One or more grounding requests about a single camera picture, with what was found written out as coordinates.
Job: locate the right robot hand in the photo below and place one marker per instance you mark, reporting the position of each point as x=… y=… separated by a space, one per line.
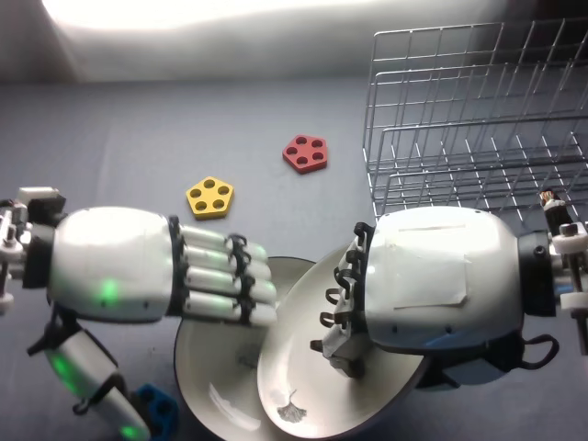
x=436 y=275

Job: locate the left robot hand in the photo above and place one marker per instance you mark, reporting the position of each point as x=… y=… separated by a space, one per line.
x=105 y=257

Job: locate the white plate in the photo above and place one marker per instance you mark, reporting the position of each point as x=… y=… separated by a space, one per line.
x=216 y=367
x=294 y=349

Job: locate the white plate, single leaf print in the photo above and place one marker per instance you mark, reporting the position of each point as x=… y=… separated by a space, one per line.
x=216 y=367

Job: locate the yellow pentagon block with holes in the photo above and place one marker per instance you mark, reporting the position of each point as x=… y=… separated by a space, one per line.
x=210 y=216

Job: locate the grey table cloth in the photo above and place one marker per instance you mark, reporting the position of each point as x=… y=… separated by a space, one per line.
x=92 y=138

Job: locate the blue pentagon block with holes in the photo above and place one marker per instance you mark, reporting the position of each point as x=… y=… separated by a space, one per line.
x=148 y=415

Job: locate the red pentagon block with holes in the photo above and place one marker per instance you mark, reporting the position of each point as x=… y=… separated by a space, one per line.
x=304 y=170

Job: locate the white backdrop panel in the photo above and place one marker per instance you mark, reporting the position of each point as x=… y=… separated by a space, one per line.
x=229 y=41

